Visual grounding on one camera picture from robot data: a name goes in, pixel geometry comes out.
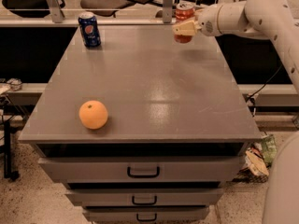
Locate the grey drawer cabinet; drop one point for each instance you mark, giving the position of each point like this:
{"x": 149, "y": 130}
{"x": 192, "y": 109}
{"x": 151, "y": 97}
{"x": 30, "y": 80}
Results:
{"x": 163, "y": 99}

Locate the wire basket with snack bags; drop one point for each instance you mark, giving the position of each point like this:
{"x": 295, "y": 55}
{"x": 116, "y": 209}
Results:
{"x": 254, "y": 170}

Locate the green snack bag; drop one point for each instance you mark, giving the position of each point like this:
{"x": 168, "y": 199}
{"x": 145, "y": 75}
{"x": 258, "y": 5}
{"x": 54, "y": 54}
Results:
{"x": 269, "y": 148}

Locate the middle grey drawer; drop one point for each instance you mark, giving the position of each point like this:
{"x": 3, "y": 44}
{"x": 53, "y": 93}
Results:
{"x": 143, "y": 197}

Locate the top grey drawer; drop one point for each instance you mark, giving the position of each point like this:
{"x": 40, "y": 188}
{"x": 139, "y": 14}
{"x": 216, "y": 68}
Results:
{"x": 141, "y": 169}

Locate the black stand leg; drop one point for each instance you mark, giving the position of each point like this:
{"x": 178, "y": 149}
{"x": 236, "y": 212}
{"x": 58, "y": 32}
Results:
{"x": 8, "y": 172}

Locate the bottom grey drawer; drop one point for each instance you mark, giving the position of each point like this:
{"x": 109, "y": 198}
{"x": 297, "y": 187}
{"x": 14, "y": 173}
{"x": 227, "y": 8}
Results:
{"x": 146, "y": 214}

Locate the red coke can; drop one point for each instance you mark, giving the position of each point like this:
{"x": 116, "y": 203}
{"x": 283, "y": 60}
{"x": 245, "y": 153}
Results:
{"x": 184, "y": 11}

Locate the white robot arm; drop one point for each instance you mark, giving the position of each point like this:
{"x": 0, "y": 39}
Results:
{"x": 272, "y": 20}

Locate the brown office chair centre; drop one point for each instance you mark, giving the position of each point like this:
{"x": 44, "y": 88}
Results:
{"x": 105, "y": 8}

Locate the dark office chair left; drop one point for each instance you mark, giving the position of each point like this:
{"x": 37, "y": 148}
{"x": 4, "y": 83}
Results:
{"x": 31, "y": 8}

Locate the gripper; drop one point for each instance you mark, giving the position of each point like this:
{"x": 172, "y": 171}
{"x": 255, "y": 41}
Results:
{"x": 207, "y": 21}

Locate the grey drawer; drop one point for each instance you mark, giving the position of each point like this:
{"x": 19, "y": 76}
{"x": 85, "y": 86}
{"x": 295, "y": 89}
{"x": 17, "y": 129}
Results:
{"x": 143, "y": 197}
{"x": 146, "y": 214}
{"x": 141, "y": 169}

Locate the blue pepsi can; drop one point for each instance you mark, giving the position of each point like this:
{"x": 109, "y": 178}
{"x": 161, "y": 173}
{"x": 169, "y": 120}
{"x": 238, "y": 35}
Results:
{"x": 89, "y": 29}

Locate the orange fruit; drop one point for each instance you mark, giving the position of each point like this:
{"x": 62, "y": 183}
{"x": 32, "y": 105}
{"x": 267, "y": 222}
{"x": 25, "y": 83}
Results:
{"x": 93, "y": 115}

